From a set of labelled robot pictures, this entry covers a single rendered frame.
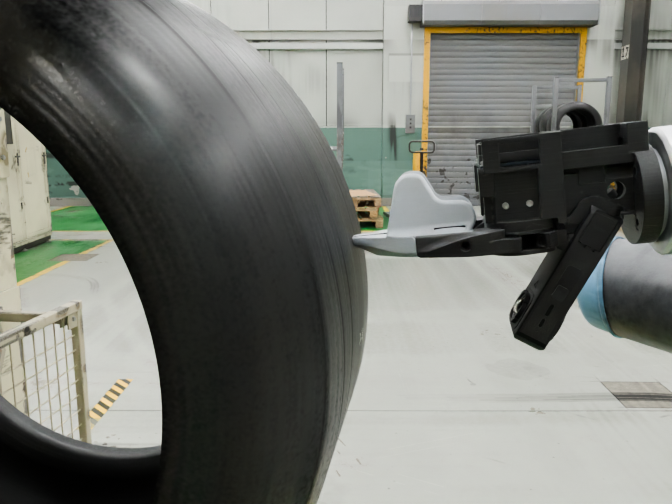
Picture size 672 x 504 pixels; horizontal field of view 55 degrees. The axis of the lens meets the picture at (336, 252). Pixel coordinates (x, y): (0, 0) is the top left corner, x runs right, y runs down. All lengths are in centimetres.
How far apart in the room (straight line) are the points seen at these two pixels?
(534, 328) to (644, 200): 12
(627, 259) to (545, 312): 15
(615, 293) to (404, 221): 23
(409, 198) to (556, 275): 12
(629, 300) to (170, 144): 41
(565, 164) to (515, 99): 1165
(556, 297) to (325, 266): 18
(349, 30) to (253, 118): 1145
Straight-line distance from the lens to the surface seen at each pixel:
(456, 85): 1191
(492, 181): 45
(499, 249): 45
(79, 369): 134
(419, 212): 47
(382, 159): 1168
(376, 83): 1177
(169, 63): 37
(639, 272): 61
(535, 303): 49
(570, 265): 48
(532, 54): 1225
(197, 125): 35
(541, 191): 46
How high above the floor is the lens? 131
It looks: 11 degrees down
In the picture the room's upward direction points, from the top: straight up
